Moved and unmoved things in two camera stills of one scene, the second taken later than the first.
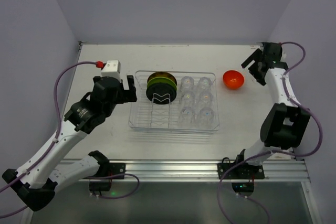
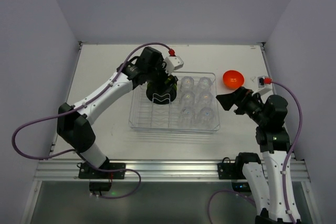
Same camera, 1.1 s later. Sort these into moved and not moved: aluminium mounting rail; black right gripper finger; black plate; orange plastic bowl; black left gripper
Moved: black left gripper; black right gripper finger
Not moved: orange plastic bowl; aluminium mounting rail; black plate
